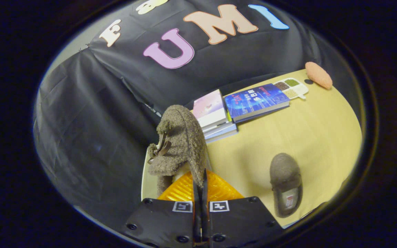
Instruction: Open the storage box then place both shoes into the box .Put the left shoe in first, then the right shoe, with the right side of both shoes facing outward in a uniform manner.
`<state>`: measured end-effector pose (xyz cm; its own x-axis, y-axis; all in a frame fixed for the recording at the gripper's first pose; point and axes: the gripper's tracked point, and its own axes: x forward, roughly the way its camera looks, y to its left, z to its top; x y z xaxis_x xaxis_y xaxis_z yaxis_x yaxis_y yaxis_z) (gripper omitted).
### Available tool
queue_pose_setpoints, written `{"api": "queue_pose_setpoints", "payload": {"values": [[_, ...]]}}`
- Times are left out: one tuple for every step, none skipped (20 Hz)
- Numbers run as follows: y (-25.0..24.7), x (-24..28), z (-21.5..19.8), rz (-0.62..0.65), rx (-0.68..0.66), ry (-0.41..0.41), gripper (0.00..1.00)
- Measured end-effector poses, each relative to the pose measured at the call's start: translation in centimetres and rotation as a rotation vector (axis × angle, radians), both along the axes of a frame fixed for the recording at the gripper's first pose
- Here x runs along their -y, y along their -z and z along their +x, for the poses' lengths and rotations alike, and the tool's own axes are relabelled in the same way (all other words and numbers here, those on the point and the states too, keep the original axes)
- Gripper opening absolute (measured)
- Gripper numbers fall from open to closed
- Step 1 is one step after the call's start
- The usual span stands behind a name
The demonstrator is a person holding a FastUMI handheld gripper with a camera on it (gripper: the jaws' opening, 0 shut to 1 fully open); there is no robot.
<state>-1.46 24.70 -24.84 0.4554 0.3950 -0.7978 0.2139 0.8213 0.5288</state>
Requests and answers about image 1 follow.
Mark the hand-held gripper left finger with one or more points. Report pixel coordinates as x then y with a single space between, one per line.
160 220

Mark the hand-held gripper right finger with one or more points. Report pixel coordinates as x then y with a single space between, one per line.
243 220

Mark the brown fuzzy shoe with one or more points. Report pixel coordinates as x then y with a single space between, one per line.
181 144
285 179

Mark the pale blue book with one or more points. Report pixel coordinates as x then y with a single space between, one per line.
223 134

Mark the white book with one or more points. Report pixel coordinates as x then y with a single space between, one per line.
219 127

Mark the pink book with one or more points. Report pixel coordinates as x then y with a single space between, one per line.
209 107

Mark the black backdrop cloth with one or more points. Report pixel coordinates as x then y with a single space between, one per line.
115 103

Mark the white divided grain tray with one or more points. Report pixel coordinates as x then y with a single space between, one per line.
292 88

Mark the orange oval sponge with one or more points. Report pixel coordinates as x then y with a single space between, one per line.
318 75

